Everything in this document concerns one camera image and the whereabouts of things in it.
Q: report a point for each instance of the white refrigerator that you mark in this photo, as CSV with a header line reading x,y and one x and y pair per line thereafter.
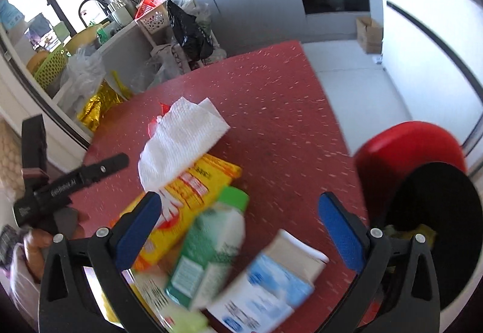
x,y
432,50

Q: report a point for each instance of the green plastic basket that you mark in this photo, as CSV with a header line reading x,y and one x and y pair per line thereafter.
x,y
51,67

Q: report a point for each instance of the yellow bowl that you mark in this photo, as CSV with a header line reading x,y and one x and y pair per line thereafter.
x,y
88,36

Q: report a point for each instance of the black hanging plastic bag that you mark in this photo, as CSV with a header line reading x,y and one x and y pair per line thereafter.
x,y
190,36

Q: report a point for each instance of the blue white milk carton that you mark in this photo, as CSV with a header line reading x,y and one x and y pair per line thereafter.
x,y
271,288

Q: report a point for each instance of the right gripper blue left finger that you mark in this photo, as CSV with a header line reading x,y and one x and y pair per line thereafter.
x,y
116,252

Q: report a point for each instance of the cardboard box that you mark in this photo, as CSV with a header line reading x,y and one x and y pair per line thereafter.
x,y
369,35

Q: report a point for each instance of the clear plastic bag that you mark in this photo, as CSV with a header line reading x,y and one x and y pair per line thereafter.
x,y
80,80

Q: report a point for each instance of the yellow snack package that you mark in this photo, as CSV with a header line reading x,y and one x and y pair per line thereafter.
x,y
192,192

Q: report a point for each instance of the green Dettol bottle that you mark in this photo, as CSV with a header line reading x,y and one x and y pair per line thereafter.
x,y
212,243

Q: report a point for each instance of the red stool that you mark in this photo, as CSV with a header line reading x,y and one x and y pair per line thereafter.
x,y
384,161

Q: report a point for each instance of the grey kitchen cabinet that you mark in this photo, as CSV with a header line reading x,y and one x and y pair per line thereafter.
x,y
241,26

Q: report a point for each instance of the black kitchen faucet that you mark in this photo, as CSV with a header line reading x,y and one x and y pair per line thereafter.
x,y
93,12

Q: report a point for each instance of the white paper towel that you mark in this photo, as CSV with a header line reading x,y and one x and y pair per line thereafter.
x,y
185,133

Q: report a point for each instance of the gold foil bag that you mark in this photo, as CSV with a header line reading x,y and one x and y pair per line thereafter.
x,y
100,103

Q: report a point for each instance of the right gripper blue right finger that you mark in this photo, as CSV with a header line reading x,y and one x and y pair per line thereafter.
x,y
363,253

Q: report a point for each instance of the beige perforated basket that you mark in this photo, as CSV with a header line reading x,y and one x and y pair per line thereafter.
x,y
152,18

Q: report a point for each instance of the left human hand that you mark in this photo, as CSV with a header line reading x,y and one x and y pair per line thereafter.
x,y
36,240

